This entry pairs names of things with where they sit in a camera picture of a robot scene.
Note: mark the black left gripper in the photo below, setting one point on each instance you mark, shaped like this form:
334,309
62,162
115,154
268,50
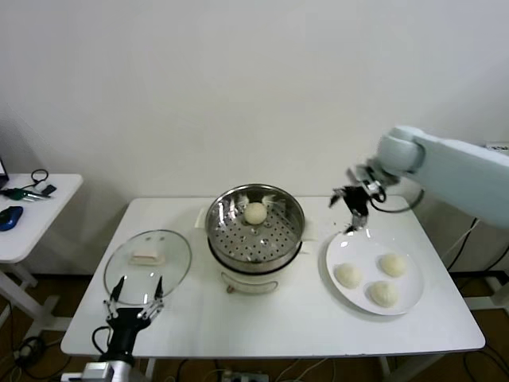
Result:
125,322

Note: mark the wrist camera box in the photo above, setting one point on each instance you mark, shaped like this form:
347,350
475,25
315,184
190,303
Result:
358,174
71,376

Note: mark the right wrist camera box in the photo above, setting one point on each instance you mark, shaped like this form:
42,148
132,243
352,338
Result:
358,174

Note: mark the round glass pot lid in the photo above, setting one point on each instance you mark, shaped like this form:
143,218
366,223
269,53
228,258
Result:
175,254

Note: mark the white steamed baozi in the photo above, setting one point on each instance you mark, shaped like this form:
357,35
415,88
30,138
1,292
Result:
254,213
392,265
348,275
381,294

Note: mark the white table leg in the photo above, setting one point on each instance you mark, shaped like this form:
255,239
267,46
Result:
383,368
150,370

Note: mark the white stand base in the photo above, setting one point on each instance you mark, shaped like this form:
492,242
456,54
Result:
483,303

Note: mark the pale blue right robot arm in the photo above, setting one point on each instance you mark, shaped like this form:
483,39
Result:
457,175

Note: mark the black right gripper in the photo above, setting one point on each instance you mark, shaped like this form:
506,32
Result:
356,201

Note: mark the dark laptop edge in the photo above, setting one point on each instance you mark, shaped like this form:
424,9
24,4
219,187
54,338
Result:
2,171

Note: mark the grey power strip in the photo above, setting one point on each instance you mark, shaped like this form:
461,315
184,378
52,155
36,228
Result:
242,376

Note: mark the white electric cooking pot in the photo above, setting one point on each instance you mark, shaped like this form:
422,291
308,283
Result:
246,280

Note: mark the perforated stainless steel steamer basket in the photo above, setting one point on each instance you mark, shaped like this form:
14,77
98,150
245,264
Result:
278,238

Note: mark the white floor plug bundle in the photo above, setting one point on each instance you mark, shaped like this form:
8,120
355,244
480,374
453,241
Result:
28,350

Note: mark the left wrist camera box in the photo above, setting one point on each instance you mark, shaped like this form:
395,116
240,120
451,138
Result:
71,376

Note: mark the small black device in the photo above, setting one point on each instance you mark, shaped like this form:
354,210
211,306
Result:
49,189

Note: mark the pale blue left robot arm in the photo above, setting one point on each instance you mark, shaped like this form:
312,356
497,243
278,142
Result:
119,372

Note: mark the large white round plate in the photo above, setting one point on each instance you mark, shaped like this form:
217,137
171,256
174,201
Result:
350,246

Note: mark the white cabinet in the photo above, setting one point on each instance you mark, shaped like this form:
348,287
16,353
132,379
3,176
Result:
502,146

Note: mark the small white side table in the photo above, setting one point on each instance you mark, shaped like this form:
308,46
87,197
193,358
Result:
47,211

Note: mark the blue computer mouse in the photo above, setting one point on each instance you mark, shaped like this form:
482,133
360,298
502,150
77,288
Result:
10,218

